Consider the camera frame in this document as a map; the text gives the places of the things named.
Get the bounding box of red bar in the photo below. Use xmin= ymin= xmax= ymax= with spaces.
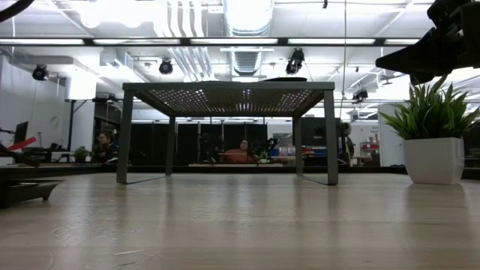
xmin=6 ymin=136 xmax=38 ymax=152

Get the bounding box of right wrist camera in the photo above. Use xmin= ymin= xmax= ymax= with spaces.
xmin=426 ymin=0 xmax=473 ymax=29

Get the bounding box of black partition wall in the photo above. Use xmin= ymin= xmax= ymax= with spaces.
xmin=129 ymin=122 xmax=269 ymax=166

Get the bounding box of black cabinet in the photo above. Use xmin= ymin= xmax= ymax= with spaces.
xmin=299 ymin=116 xmax=342 ymax=166

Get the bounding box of person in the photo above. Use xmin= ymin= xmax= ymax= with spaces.
xmin=220 ymin=138 xmax=260 ymax=165
xmin=91 ymin=130 xmax=121 ymax=164

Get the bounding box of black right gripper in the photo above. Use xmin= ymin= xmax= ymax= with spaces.
xmin=375 ymin=13 xmax=480 ymax=86

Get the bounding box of black teardrop plate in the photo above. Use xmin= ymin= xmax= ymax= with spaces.
xmin=260 ymin=76 xmax=308 ymax=83

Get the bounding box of silver ventilation duct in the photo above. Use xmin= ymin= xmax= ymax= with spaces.
xmin=223 ymin=0 xmax=275 ymax=76

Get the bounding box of green plant in white pot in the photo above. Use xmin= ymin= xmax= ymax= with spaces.
xmin=378 ymin=74 xmax=480 ymax=186

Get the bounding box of white column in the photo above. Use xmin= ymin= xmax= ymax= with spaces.
xmin=377 ymin=104 xmax=406 ymax=167

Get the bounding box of black ceiling spotlight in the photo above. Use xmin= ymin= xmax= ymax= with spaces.
xmin=31 ymin=64 xmax=50 ymax=82
xmin=158 ymin=58 xmax=174 ymax=75
xmin=284 ymin=48 xmax=305 ymax=75
xmin=351 ymin=88 xmax=369 ymax=103

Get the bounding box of small green potted plant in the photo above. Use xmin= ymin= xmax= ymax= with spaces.
xmin=73 ymin=145 xmax=90 ymax=163

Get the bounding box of grey perforated metal shelf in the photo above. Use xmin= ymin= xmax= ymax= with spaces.
xmin=115 ymin=80 xmax=340 ymax=187

